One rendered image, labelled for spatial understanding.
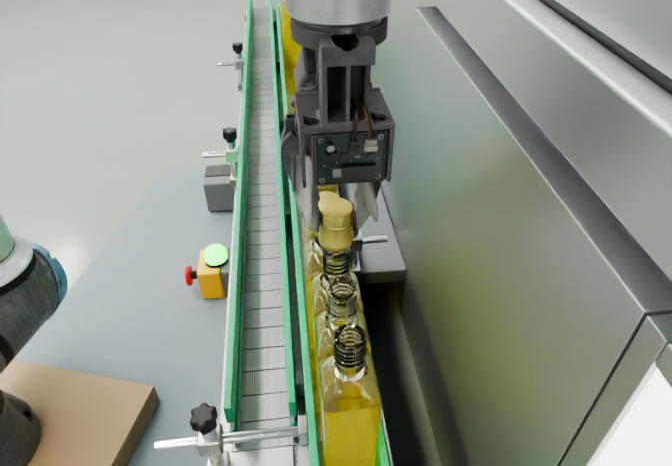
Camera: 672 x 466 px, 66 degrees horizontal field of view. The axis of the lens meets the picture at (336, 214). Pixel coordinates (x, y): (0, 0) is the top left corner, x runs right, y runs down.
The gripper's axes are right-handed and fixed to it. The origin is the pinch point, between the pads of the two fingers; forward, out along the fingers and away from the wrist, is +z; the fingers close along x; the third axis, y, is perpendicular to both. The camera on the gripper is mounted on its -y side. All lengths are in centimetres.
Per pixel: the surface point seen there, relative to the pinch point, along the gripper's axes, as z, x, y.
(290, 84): 30, -1, -98
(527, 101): -15.6, 12.6, 8.5
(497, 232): -5.2, 11.8, 10.4
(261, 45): 30, -9, -129
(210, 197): 39, -22, -58
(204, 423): 17.8, -15.0, 10.5
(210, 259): 34, -20, -32
